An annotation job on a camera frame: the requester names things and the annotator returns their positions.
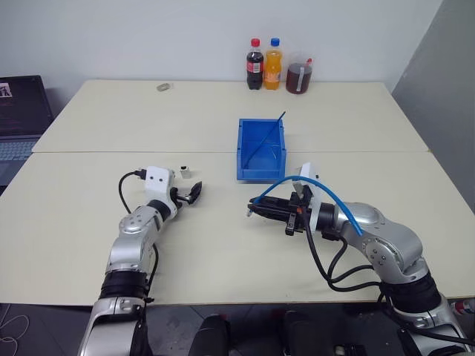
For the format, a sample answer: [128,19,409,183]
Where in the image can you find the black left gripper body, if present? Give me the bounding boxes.
[171,187,191,207]

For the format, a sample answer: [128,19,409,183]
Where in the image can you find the red and white object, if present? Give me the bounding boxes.
[451,298,475,317]

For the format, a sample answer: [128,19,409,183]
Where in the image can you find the dark rounded shape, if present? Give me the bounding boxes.
[190,314,232,356]

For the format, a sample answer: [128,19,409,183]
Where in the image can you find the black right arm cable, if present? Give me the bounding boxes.
[303,213,385,294]

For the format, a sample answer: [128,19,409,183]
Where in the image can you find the cola bottle red cap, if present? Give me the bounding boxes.
[245,37,265,90]

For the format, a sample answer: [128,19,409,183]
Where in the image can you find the clear jar dark liquid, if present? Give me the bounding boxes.
[285,52,313,95]

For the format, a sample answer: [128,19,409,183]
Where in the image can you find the orange soda bottle blue cap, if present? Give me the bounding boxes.
[263,36,284,91]

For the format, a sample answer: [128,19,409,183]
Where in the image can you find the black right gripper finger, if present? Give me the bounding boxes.
[249,197,292,211]
[247,208,292,224]

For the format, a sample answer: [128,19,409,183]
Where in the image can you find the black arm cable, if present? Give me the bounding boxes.
[303,213,385,294]
[118,168,160,303]

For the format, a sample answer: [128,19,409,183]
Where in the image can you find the thin white floor cable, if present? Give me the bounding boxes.
[0,303,30,356]

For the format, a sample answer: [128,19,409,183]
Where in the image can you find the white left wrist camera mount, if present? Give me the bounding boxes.
[143,166,177,204]

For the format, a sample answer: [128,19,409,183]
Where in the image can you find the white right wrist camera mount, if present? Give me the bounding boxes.
[298,162,324,234]

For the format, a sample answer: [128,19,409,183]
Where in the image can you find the blue plastic bin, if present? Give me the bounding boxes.
[235,118,289,184]

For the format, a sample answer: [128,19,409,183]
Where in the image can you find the straight blue cable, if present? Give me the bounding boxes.
[242,108,287,171]

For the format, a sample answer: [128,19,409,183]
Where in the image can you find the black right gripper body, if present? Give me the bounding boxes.
[284,188,312,237]

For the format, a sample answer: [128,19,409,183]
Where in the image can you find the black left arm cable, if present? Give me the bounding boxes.
[118,168,160,303]

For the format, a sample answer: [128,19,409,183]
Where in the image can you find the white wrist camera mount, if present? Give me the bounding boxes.
[143,166,177,204]
[298,162,324,234]

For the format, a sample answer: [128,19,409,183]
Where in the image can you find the black laptop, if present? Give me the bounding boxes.
[0,75,55,187]

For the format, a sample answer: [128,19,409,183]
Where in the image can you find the curved blue cable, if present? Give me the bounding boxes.
[245,175,365,237]

